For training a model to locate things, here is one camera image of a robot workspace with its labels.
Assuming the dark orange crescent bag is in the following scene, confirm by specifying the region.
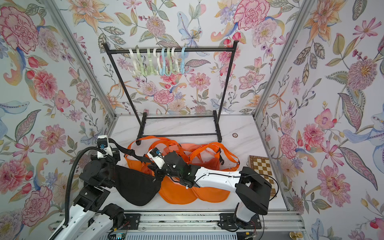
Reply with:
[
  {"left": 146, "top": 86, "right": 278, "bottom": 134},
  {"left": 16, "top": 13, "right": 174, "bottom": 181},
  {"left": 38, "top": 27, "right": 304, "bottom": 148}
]
[{"left": 123, "top": 135, "right": 181, "bottom": 181}]

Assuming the rust orange crescent bag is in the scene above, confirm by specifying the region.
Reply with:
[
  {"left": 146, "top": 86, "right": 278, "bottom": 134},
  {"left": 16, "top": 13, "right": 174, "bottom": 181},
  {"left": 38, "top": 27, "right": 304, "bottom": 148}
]
[{"left": 181, "top": 142, "right": 226, "bottom": 170}]

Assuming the bright orange crescent bag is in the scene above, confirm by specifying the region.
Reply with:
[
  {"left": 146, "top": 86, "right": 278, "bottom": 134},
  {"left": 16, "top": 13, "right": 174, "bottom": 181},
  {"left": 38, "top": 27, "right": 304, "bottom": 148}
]
[{"left": 159, "top": 177, "right": 197, "bottom": 205}]

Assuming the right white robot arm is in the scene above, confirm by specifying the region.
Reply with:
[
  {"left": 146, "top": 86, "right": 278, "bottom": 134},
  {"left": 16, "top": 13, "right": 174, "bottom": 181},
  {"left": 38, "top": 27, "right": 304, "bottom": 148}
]
[{"left": 147, "top": 148, "right": 272, "bottom": 228}]

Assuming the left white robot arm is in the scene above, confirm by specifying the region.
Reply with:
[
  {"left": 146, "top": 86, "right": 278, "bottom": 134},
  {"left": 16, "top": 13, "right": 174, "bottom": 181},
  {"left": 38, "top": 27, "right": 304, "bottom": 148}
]
[{"left": 50, "top": 135, "right": 126, "bottom": 240}]

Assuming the white hook far left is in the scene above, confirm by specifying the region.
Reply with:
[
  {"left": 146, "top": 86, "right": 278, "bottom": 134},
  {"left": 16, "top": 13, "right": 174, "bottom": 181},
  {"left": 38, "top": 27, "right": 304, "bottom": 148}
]
[{"left": 128, "top": 49, "right": 141, "bottom": 76}]

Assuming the white hook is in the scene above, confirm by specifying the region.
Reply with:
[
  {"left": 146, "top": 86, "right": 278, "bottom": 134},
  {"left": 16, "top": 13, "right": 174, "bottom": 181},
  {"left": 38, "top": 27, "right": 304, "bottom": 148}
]
[
  {"left": 128, "top": 49, "right": 141, "bottom": 76},
  {"left": 152, "top": 48, "right": 163, "bottom": 76},
  {"left": 171, "top": 47, "right": 180, "bottom": 75}
]

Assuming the green hook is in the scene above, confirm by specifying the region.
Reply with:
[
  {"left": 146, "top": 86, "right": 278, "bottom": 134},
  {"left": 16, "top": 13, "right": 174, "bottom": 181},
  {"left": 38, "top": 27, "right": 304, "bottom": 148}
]
[
  {"left": 147, "top": 48, "right": 156, "bottom": 75},
  {"left": 165, "top": 48, "right": 173, "bottom": 77},
  {"left": 136, "top": 48, "right": 148, "bottom": 77}
]

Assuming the green hook middle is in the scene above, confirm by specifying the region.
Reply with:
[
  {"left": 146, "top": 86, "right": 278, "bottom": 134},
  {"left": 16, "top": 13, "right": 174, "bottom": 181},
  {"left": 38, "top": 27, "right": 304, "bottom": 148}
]
[{"left": 147, "top": 48, "right": 156, "bottom": 75}]

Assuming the white hook middle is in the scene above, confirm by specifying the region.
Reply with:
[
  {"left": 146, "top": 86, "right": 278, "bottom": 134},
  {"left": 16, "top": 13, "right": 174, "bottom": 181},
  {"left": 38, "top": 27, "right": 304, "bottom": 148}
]
[{"left": 152, "top": 48, "right": 163, "bottom": 76}]

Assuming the blue hook far right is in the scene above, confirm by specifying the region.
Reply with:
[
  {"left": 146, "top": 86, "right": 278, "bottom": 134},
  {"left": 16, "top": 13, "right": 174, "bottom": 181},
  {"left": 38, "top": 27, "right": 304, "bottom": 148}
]
[{"left": 180, "top": 47, "right": 186, "bottom": 75}]

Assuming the blue hook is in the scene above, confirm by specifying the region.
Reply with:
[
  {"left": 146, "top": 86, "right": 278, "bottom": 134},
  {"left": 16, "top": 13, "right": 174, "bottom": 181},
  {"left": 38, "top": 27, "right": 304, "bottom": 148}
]
[
  {"left": 161, "top": 48, "right": 168, "bottom": 76},
  {"left": 180, "top": 47, "right": 186, "bottom": 75}
]

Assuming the blue hook middle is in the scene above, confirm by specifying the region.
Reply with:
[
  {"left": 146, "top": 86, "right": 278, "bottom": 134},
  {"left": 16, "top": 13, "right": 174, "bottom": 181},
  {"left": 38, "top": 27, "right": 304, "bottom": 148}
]
[{"left": 161, "top": 48, "right": 168, "bottom": 76}]

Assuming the green hook right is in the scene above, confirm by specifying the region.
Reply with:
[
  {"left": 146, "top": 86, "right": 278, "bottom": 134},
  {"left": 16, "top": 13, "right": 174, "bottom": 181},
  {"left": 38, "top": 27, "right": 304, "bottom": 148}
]
[{"left": 165, "top": 48, "right": 173, "bottom": 77}]

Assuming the white hook right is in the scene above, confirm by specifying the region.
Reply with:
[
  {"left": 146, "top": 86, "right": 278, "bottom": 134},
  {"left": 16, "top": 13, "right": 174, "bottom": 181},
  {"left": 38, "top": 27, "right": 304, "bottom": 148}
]
[{"left": 171, "top": 47, "right": 180, "bottom": 75}]

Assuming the wooden chessboard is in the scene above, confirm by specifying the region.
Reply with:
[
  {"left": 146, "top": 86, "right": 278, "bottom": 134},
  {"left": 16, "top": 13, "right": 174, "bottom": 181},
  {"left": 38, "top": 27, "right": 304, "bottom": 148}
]
[{"left": 249, "top": 156, "right": 278, "bottom": 199}]

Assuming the black metal clothes rack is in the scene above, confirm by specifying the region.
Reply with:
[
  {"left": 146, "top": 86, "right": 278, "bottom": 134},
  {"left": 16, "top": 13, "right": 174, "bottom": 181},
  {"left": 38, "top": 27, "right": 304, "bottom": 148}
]
[{"left": 102, "top": 40, "right": 240, "bottom": 144}]

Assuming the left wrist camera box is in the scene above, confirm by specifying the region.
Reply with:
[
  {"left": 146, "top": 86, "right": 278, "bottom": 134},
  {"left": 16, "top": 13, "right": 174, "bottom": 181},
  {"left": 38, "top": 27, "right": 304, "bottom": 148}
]
[{"left": 97, "top": 135, "right": 113, "bottom": 159}]

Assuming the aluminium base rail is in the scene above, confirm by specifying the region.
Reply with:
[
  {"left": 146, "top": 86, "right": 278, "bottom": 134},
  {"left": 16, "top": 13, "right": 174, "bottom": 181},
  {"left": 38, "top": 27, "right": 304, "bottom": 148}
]
[{"left": 116, "top": 211, "right": 305, "bottom": 235}]

